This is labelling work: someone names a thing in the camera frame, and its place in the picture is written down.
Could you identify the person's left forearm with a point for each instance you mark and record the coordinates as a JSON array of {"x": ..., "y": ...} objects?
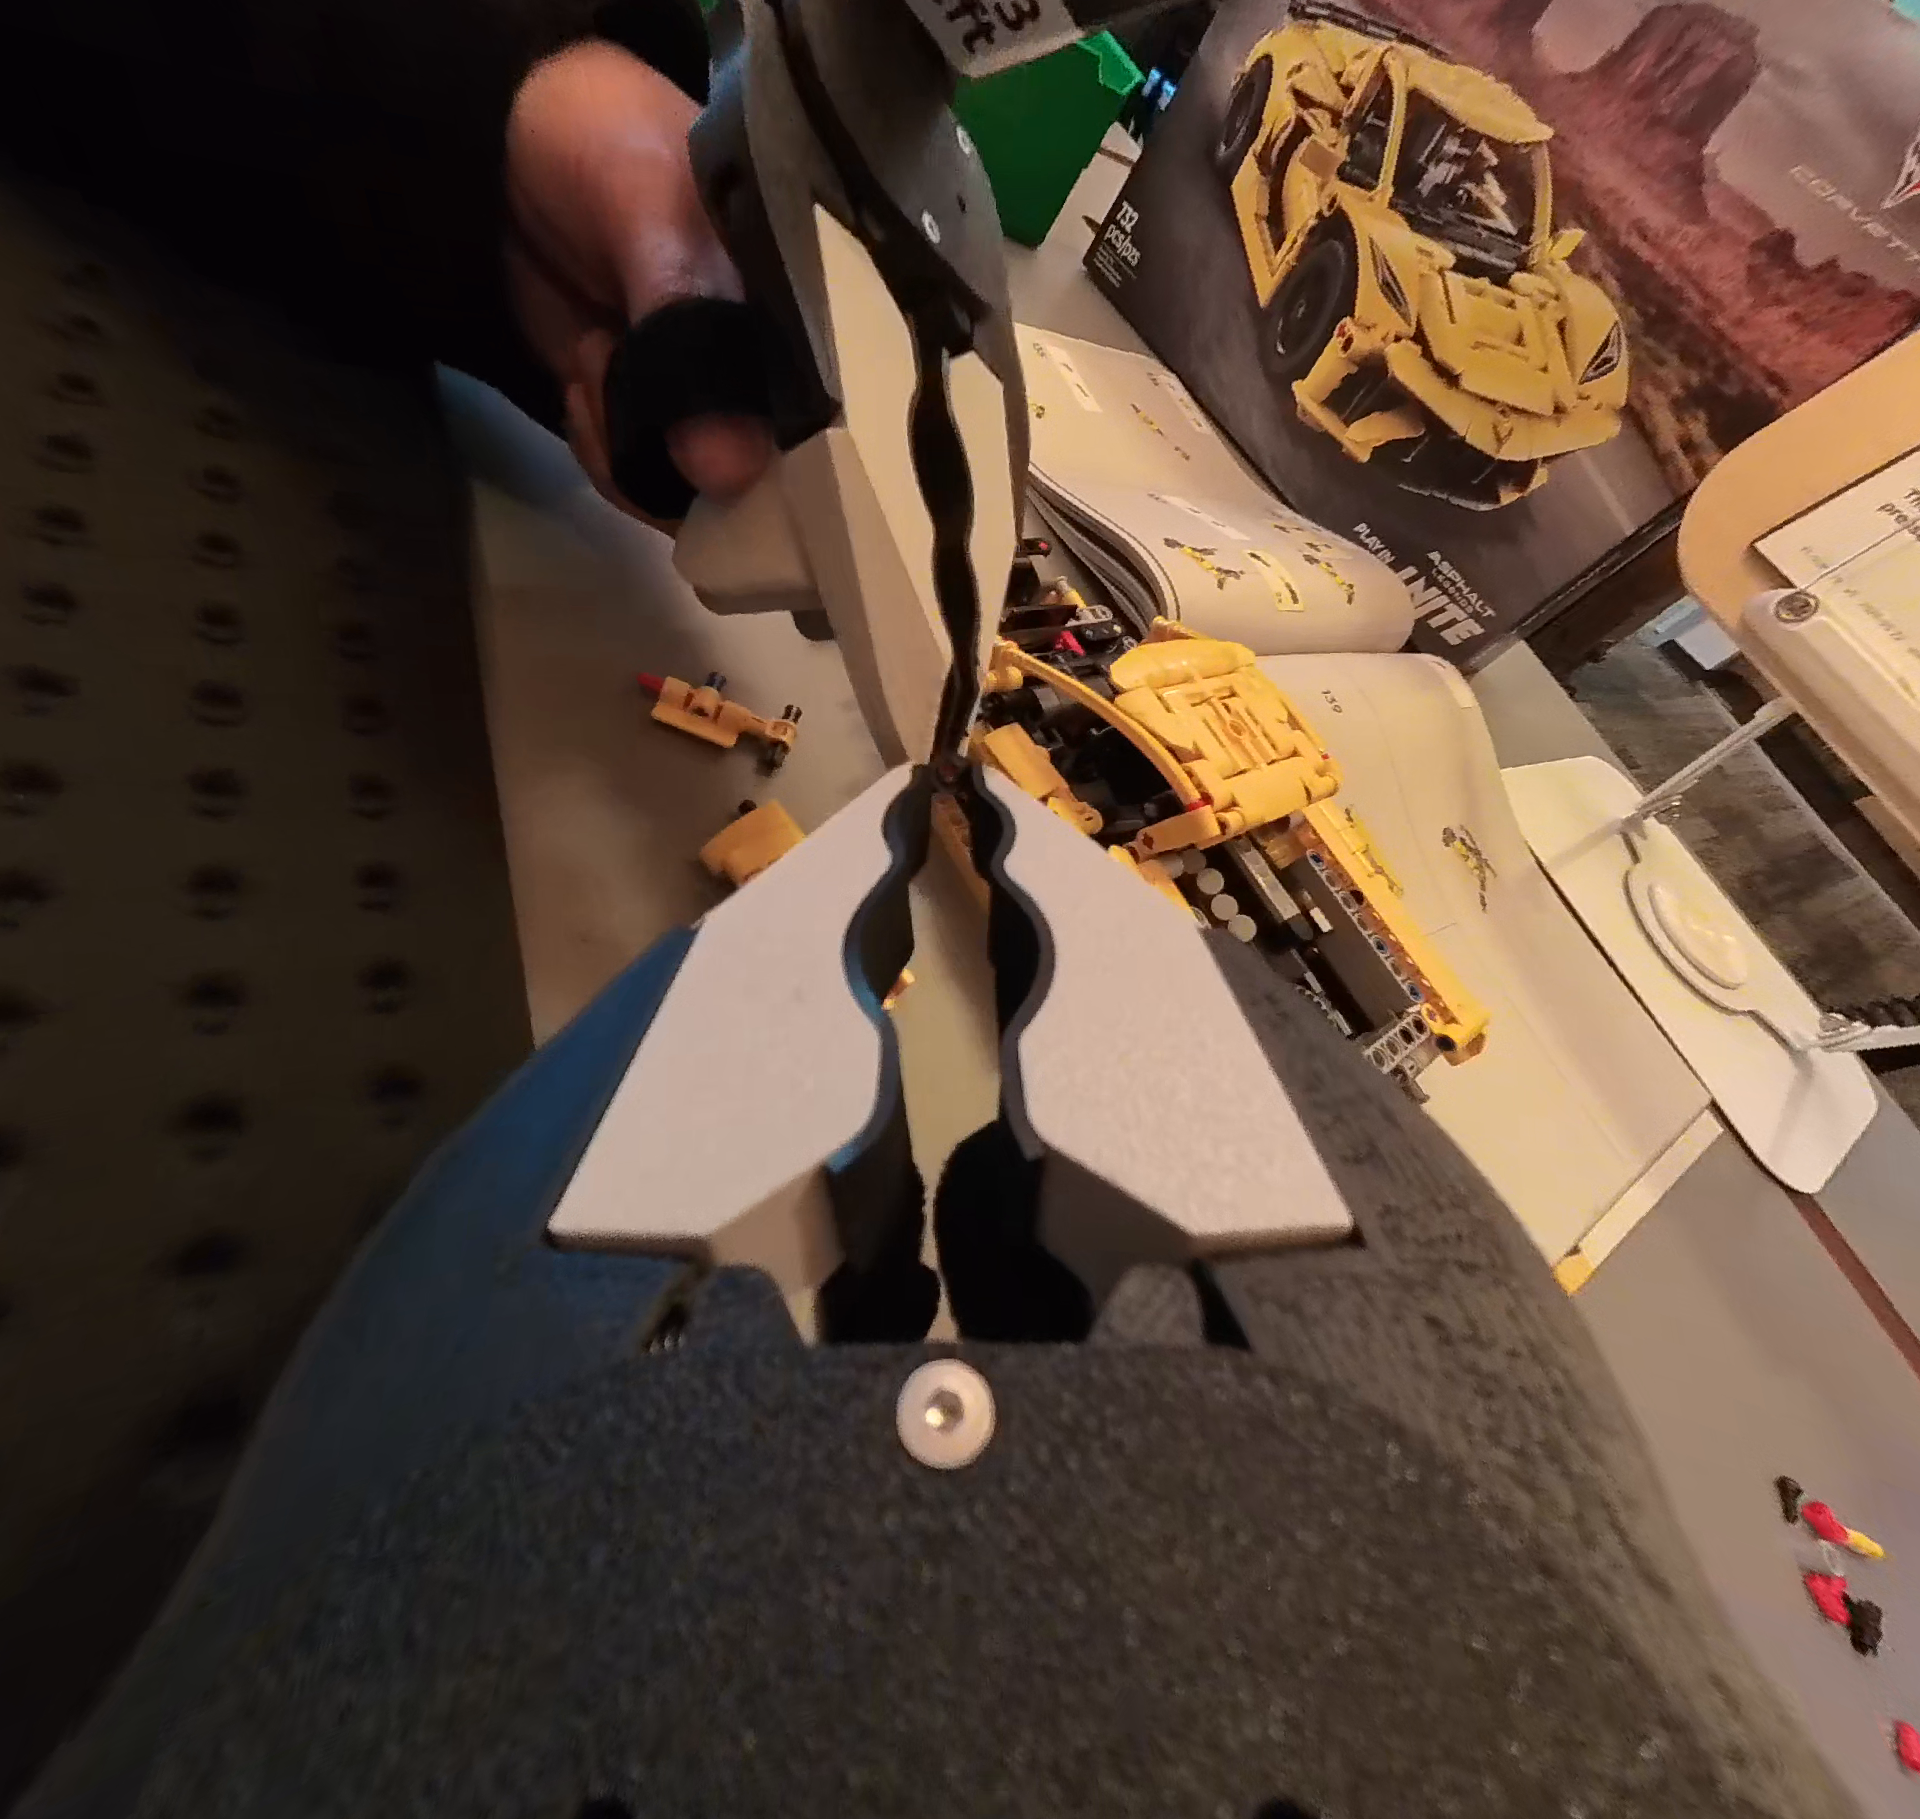
[{"x": 301, "y": 80}]

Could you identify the small yellow brick subassembly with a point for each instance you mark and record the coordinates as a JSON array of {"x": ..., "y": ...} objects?
[{"x": 750, "y": 836}]

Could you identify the grey desk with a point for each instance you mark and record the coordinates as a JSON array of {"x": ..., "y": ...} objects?
[{"x": 600, "y": 800}]

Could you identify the yellow brick link arm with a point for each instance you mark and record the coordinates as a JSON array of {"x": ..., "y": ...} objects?
[{"x": 699, "y": 709}]

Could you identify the person's left hand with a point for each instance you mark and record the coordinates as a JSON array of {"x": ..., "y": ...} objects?
[{"x": 600, "y": 199}]

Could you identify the building instruction booklet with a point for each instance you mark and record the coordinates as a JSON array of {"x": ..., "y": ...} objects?
[{"x": 1498, "y": 1070}]

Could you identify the small black brick pin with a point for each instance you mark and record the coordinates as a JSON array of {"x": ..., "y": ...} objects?
[{"x": 945, "y": 777}]

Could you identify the white document stand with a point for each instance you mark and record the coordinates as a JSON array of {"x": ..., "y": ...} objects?
[{"x": 1589, "y": 828}]

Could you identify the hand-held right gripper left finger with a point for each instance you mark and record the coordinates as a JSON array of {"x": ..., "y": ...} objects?
[{"x": 720, "y": 1099}]

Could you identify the small red black brick cluster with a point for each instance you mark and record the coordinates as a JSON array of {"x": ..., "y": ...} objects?
[{"x": 1826, "y": 1594}]

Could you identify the printed instruction sheet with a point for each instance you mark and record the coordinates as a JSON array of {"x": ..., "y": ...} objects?
[{"x": 1859, "y": 514}]

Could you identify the yellow brick car model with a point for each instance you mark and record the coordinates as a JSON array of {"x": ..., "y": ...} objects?
[{"x": 1200, "y": 709}]

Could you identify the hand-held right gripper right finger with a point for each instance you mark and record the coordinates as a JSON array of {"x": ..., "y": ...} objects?
[{"x": 1184, "y": 1099}]

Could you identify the dark car set box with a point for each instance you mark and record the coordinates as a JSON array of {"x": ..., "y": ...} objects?
[{"x": 1649, "y": 275}]

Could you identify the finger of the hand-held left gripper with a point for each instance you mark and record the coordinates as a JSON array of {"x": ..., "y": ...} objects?
[
  {"x": 1002, "y": 485},
  {"x": 871, "y": 500}
]

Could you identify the green plastic bin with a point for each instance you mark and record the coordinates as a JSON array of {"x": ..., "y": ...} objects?
[{"x": 1035, "y": 124}]

